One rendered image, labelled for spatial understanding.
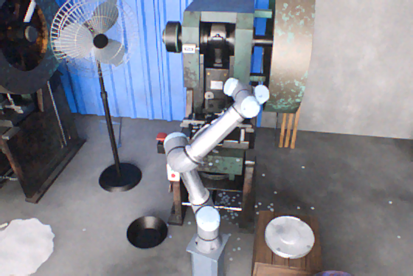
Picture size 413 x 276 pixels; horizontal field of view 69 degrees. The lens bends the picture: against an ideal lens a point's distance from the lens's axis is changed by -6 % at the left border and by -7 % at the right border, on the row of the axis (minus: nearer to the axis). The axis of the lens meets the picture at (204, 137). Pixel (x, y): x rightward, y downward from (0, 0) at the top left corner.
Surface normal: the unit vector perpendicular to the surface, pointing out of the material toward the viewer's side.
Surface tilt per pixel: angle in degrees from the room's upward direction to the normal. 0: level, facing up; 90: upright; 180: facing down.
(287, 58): 83
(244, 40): 90
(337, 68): 90
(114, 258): 0
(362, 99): 90
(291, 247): 0
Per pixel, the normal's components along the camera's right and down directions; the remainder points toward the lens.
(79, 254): 0.00, -0.82
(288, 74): -0.14, 0.63
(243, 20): -0.11, -0.18
